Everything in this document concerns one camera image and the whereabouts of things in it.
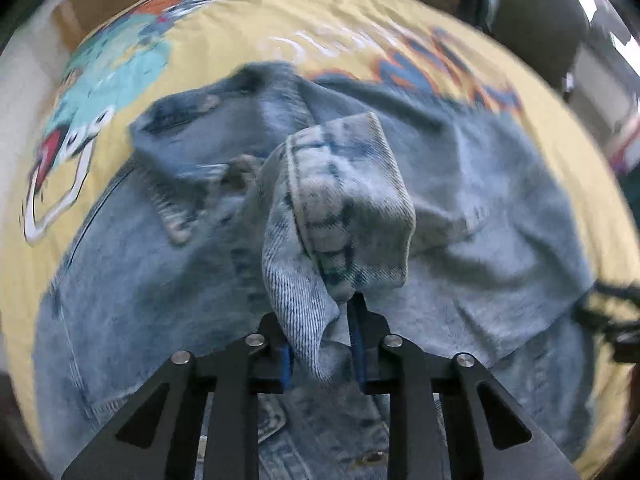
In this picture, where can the light blue denim jacket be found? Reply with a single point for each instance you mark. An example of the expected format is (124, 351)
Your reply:
(268, 192)

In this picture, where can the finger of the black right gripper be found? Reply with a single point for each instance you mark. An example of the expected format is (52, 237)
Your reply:
(611, 312)

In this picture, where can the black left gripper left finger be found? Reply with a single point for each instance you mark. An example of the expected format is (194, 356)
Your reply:
(192, 407)

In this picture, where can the dark office chair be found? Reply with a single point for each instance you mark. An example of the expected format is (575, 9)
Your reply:
(545, 34)

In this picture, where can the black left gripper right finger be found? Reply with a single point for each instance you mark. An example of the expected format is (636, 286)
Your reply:
(449, 417)

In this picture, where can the yellow cartoon print bedsheet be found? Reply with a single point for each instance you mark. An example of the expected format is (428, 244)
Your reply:
(158, 48)

